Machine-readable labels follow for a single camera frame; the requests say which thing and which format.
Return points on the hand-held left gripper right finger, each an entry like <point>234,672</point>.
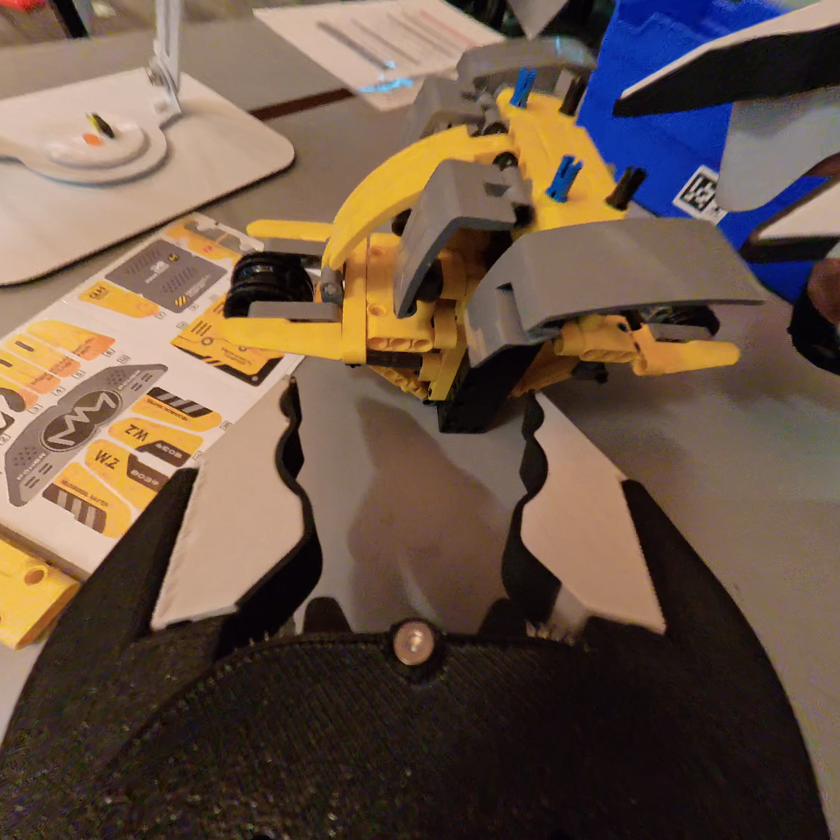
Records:
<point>590,538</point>

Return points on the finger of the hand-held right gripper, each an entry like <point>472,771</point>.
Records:
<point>768,157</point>
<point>754,46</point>

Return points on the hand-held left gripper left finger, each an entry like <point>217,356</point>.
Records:
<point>236,512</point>

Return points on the yellow grey toy brick vehicle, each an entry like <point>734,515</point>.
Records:
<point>525,275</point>

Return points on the person's right hand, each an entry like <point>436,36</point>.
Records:
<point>827,289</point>

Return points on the blue box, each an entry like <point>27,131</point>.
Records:
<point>649,151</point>

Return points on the yellow grey sticker sheet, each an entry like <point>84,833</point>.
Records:
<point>111,394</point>

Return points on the yellow toy brick panel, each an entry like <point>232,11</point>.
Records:
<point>29,590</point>

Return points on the white lamp stand base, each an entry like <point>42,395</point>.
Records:
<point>164,170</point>

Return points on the printed white paper sheet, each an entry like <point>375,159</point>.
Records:
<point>387,39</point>

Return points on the small black yellow pin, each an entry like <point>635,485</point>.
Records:
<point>100,124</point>

